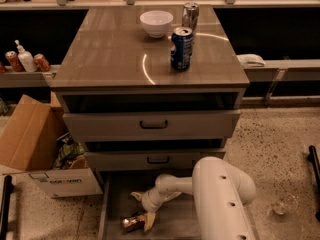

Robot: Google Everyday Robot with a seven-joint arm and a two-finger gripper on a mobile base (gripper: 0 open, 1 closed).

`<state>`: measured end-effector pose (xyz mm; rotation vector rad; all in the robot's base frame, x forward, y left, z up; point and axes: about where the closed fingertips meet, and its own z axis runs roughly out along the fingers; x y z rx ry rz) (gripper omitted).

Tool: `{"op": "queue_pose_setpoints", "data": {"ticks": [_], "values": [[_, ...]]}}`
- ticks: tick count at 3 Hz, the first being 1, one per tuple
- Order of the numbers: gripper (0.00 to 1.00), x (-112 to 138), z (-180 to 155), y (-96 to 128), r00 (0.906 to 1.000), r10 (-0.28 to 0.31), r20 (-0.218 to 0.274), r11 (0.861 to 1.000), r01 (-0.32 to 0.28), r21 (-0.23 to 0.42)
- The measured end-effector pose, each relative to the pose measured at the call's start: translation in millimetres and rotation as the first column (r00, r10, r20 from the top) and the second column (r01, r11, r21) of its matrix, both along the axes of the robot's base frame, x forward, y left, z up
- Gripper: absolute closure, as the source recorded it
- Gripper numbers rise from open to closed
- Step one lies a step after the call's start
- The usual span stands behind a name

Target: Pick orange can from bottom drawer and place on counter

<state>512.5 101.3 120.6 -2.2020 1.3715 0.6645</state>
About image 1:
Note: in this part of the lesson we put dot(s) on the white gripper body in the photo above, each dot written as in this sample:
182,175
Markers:
148,201

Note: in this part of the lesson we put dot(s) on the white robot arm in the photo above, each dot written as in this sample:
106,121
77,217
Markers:
219,190

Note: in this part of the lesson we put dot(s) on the bottom drawer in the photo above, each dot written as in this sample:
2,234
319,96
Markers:
175,220

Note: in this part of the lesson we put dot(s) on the drawer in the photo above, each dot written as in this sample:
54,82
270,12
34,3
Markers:
144,126
148,160
175,220

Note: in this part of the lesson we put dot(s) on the middle drawer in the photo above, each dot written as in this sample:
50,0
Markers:
148,160

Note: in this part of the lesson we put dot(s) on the top drawer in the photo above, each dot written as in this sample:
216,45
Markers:
144,126

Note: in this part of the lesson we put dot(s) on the grey drawer cabinet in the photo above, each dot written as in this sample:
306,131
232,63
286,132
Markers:
113,66

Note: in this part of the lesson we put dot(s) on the blue pepsi can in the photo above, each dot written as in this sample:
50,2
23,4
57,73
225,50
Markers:
181,48

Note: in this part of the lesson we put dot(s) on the right red can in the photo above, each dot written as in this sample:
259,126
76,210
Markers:
42,62

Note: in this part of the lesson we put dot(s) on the red can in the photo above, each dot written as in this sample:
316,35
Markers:
13,60
42,62

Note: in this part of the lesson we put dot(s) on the left red can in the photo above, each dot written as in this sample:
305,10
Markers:
13,60

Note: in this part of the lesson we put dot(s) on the silver can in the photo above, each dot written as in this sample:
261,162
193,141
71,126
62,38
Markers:
190,16

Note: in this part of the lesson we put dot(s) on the snack bags in box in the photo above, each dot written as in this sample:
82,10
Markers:
70,154

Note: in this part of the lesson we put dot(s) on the cardboard box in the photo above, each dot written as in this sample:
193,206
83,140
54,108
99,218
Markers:
29,144

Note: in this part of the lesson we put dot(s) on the black bar left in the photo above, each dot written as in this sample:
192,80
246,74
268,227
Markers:
5,203

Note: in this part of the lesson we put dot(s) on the black bar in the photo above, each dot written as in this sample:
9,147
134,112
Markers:
5,203
313,158

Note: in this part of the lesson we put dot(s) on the clear glass cup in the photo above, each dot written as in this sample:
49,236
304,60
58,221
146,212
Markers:
285,204

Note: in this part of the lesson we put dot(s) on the black bar right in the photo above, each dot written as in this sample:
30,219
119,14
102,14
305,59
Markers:
313,158

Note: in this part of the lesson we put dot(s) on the folded white cloth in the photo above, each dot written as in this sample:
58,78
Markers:
251,60

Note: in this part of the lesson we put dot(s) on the white bowl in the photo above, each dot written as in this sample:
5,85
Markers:
156,23

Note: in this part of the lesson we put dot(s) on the white soap bottle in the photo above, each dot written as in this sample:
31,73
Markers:
26,58

